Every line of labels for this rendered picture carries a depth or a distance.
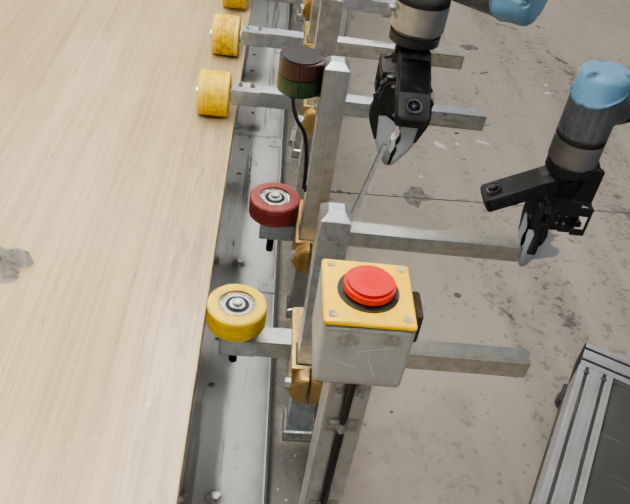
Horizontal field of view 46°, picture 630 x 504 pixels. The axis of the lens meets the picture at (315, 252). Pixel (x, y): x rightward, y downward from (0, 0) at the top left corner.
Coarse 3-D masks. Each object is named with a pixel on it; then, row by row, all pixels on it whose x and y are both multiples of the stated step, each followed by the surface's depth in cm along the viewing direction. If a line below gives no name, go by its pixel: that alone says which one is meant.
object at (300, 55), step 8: (288, 48) 100; (296, 48) 100; (304, 48) 101; (288, 56) 98; (296, 56) 98; (304, 56) 99; (312, 56) 99; (320, 56) 99; (304, 64) 97; (312, 64) 97; (296, 112) 104; (296, 120) 105; (304, 136) 106; (304, 144) 107; (304, 160) 109; (304, 168) 110; (304, 176) 111; (304, 184) 112
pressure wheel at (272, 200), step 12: (252, 192) 118; (264, 192) 119; (276, 192) 119; (288, 192) 120; (252, 204) 117; (264, 204) 116; (276, 204) 117; (288, 204) 117; (252, 216) 118; (264, 216) 116; (276, 216) 116; (288, 216) 117
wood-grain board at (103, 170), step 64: (0, 0) 162; (64, 0) 166; (128, 0) 171; (192, 0) 175; (0, 64) 141; (64, 64) 144; (128, 64) 147; (192, 64) 151; (0, 128) 125; (64, 128) 127; (128, 128) 129; (192, 128) 132; (0, 192) 112; (64, 192) 114; (128, 192) 116; (192, 192) 118; (64, 256) 103; (128, 256) 104; (192, 256) 106; (0, 320) 92; (64, 320) 94; (128, 320) 95; (192, 320) 96; (0, 384) 85; (64, 384) 86; (128, 384) 87; (192, 384) 88; (0, 448) 79; (64, 448) 80; (128, 448) 81
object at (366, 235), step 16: (352, 224) 123; (368, 224) 124; (288, 240) 122; (352, 240) 123; (368, 240) 123; (384, 240) 123; (400, 240) 123; (416, 240) 123; (432, 240) 123; (448, 240) 123; (464, 240) 124; (480, 240) 124; (496, 240) 125; (512, 240) 125; (464, 256) 125; (480, 256) 125; (496, 256) 125; (512, 256) 125
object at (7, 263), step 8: (0, 248) 100; (16, 248) 101; (0, 256) 99; (8, 256) 100; (16, 256) 100; (24, 256) 100; (0, 264) 97; (8, 264) 99; (16, 264) 100; (24, 264) 100; (32, 264) 100; (0, 272) 98; (8, 272) 98; (16, 272) 99; (0, 280) 97; (8, 280) 97
